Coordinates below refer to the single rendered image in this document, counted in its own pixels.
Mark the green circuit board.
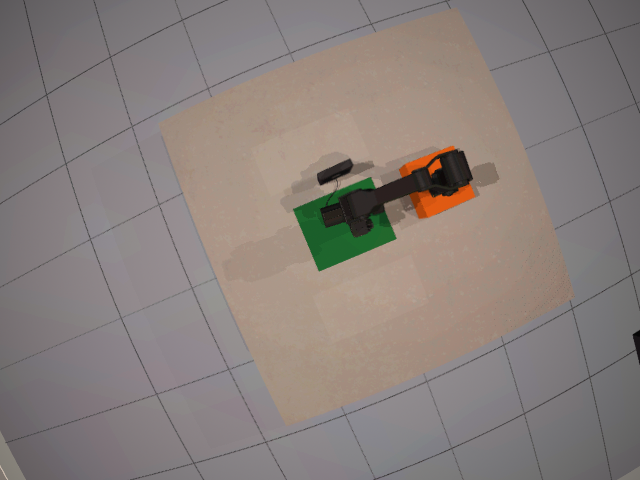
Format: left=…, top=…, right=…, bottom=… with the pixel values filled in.
left=293, top=177, right=396, bottom=271

